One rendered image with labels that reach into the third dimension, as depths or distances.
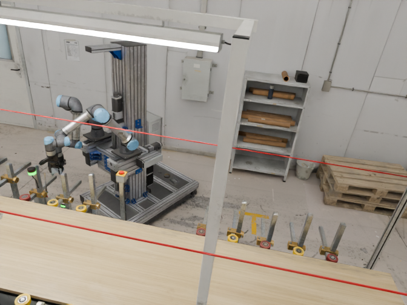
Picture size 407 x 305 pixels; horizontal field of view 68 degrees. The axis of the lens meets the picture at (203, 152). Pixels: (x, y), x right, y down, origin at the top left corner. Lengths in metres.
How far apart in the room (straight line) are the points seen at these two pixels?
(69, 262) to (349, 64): 4.19
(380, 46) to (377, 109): 0.91
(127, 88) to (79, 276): 1.75
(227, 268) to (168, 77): 3.38
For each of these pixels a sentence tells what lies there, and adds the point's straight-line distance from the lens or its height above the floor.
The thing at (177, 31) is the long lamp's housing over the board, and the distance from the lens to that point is 1.58.
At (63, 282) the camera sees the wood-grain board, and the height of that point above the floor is 0.90.
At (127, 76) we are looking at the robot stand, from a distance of 3.06.
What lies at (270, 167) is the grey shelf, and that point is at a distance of 4.97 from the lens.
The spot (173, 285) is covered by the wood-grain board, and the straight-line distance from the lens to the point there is 2.10.
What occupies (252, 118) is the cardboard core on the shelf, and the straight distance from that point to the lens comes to 4.50.
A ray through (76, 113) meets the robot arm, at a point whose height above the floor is 1.43.
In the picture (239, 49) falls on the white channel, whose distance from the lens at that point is 0.91.
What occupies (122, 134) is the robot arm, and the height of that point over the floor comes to 1.33.
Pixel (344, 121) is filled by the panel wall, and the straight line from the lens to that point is 5.14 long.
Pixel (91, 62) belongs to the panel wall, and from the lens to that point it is 5.30.
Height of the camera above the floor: 2.57
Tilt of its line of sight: 29 degrees down
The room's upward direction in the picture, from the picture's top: 6 degrees clockwise
